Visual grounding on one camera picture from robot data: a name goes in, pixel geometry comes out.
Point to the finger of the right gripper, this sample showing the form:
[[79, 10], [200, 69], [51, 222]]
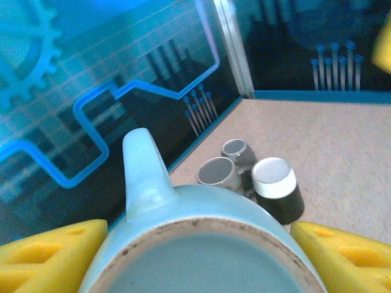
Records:
[[383, 52]]

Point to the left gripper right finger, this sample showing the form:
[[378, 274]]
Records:
[[360, 262]]

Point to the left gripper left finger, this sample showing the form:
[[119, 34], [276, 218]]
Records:
[[36, 262]]

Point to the black mug white inside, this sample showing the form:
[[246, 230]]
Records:
[[281, 204]]

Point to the light blue mug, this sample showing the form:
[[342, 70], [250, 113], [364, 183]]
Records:
[[198, 265]]

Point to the dark grey mug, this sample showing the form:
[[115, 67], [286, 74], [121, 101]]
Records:
[[236, 149]]

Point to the blue edged side rail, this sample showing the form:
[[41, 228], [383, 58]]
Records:
[[320, 96]]

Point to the aluminium frame post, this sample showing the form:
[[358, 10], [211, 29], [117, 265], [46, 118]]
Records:
[[236, 55]]

